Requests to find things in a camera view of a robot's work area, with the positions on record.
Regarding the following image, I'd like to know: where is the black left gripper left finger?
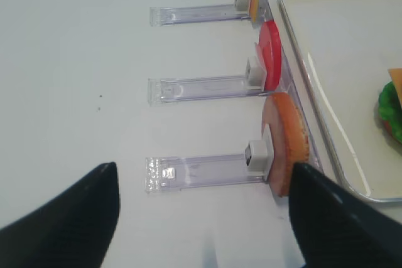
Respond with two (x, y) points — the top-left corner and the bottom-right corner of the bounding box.
(1, 162), (120, 267)

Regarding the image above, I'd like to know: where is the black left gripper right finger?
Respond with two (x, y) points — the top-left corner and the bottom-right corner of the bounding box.
(288, 163), (401, 267)

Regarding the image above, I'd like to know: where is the green lettuce leaf in burger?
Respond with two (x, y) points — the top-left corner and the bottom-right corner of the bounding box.
(378, 82), (401, 144)

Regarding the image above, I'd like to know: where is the clear pusher track tomato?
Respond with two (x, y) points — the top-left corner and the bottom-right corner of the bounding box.
(148, 75), (268, 106)

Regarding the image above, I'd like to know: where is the yellow cheese slice on burger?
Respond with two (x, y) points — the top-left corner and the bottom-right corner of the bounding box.
(388, 68), (402, 105)

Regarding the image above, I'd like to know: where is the white pusher block tomato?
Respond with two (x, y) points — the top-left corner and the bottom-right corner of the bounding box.
(245, 56), (267, 88)

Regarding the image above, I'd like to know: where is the upright red tomato slice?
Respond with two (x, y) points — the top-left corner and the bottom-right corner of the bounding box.
(257, 20), (282, 91)

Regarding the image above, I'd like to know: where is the clear pusher track cheese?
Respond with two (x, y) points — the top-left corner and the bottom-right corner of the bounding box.
(149, 4), (251, 26)

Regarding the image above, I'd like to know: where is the white pusher block ham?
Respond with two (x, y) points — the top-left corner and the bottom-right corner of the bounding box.
(244, 124), (274, 178)

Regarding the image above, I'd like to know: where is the clear pusher track ham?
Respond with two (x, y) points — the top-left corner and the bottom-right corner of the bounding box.
(145, 154), (264, 193)

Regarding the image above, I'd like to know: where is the clear acrylic rack left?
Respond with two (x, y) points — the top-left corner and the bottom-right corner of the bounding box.
(257, 0), (323, 173)

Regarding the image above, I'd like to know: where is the white rectangular serving tray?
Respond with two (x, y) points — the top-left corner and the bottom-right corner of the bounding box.
(278, 0), (401, 203)

